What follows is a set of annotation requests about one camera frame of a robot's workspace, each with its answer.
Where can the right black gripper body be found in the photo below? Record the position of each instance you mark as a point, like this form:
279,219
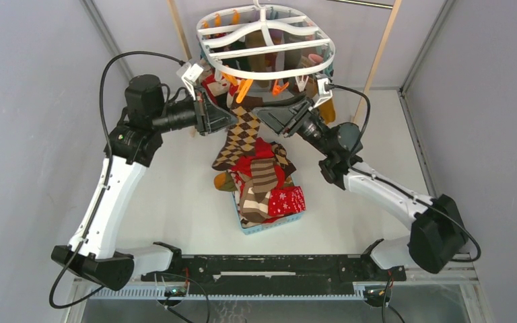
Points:
291,124

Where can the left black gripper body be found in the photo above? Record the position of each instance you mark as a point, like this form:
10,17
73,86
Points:
202,120

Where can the brown argyle sock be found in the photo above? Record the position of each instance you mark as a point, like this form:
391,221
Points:
241,137

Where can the orange clothes clip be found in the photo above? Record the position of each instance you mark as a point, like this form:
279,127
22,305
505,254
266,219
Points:
243,88

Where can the white round clip hanger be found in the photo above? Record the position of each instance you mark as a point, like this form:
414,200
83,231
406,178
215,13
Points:
257,30

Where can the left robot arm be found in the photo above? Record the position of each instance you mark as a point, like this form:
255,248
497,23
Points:
91,253

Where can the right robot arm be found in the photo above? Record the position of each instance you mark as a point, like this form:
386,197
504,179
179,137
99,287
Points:
436,233

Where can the red sock in basket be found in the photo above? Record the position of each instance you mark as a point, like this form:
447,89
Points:
262,150

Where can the mustard yellow hanging sock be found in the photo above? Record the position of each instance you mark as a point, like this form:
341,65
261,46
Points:
327,111

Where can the orange sock toe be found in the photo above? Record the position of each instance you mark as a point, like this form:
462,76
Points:
224,182

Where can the red snowflake sock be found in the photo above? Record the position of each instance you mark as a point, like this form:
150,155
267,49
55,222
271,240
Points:
286,201

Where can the brown striped sock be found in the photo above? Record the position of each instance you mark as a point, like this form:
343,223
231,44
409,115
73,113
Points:
265,176

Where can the light blue plastic basket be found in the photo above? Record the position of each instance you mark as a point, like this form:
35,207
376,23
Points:
262,226

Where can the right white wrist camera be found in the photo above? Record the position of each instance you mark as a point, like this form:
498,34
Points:
324,91

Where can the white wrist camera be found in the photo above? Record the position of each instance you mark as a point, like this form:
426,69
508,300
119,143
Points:
324,91
189,74

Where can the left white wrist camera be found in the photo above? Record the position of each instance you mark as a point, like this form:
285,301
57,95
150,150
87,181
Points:
189,74

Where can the wooden hanger rack frame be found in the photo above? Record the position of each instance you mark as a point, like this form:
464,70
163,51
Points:
359,29

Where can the white slotted cable duct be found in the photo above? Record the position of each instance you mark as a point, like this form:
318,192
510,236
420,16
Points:
151,292

